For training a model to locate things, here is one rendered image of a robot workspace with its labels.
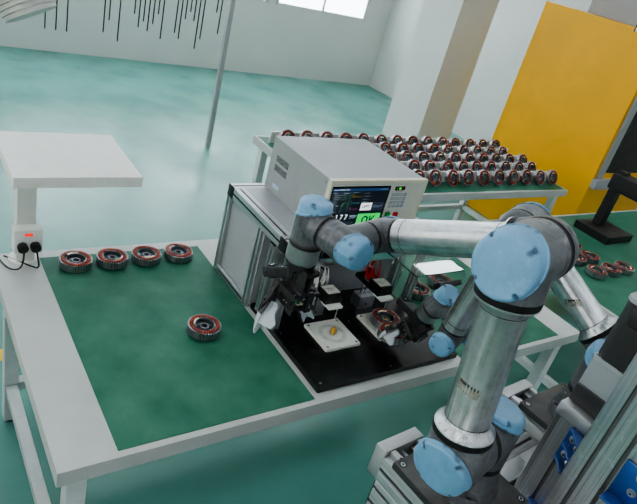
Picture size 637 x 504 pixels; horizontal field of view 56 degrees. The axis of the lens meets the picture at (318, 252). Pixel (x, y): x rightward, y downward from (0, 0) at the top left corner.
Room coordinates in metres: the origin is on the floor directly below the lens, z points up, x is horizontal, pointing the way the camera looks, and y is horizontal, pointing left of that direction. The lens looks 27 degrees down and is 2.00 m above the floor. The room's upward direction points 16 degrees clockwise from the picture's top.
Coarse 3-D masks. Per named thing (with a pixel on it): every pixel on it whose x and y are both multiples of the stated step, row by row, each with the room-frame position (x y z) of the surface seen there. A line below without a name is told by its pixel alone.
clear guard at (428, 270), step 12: (408, 264) 1.92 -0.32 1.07; (420, 264) 1.95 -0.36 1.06; (432, 264) 1.97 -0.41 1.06; (444, 264) 2.00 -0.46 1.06; (456, 264) 2.03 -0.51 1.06; (420, 276) 1.86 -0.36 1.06; (432, 276) 1.89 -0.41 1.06; (444, 276) 1.92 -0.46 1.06; (456, 276) 1.96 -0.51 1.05; (420, 288) 1.83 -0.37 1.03; (432, 288) 1.86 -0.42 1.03
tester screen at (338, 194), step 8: (336, 192) 1.85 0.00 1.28; (344, 192) 1.88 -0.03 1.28; (352, 192) 1.90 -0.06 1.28; (360, 192) 1.92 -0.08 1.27; (368, 192) 1.94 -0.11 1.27; (376, 192) 1.97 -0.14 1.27; (384, 192) 1.99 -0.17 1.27; (336, 200) 1.86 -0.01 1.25; (344, 200) 1.88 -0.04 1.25; (352, 200) 1.91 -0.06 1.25; (360, 200) 1.93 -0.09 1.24; (368, 200) 1.95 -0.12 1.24; (376, 200) 1.97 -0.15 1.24; (384, 200) 2.00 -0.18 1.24; (336, 208) 1.87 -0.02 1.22; (344, 208) 1.89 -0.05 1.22; (352, 208) 1.91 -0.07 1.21; (352, 216) 1.92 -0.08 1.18
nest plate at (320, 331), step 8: (328, 320) 1.86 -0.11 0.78; (336, 320) 1.88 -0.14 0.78; (312, 328) 1.79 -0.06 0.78; (320, 328) 1.80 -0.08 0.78; (328, 328) 1.81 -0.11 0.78; (336, 328) 1.83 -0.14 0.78; (344, 328) 1.84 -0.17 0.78; (312, 336) 1.75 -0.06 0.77; (320, 336) 1.75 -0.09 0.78; (328, 336) 1.77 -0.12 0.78; (336, 336) 1.78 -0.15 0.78; (344, 336) 1.79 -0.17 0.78; (352, 336) 1.81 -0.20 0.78; (320, 344) 1.71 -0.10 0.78; (328, 344) 1.72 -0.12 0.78; (336, 344) 1.73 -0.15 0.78; (344, 344) 1.75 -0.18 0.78; (352, 344) 1.76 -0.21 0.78
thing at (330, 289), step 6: (312, 282) 1.90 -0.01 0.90; (318, 288) 1.85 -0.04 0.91; (324, 288) 1.84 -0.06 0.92; (330, 288) 1.85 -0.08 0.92; (336, 288) 1.87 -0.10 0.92; (324, 294) 1.82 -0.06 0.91; (330, 294) 1.81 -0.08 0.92; (336, 294) 1.83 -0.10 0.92; (324, 300) 1.81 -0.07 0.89; (330, 300) 1.82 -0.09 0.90; (336, 300) 1.83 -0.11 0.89; (330, 306) 1.80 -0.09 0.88; (336, 306) 1.81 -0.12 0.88; (342, 306) 1.83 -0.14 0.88
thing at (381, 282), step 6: (360, 276) 2.05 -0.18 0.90; (366, 282) 2.02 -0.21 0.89; (372, 282) 2.00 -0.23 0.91; (378, 282) 2.00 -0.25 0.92; (384, 282) 2.01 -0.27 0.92; (366, 288) 2.05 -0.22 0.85; (372, 288) 1.99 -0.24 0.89; (378, 288) 1.97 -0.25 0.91; (384, 288) 1.97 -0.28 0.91; (390, 288) 2.00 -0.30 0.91; (378, 294) 1.96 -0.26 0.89; (384, 294) 1.98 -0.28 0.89; (390, 294) 2.00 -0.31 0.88; (384, 300) 1.96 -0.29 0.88; (390, 300) 1.98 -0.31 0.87
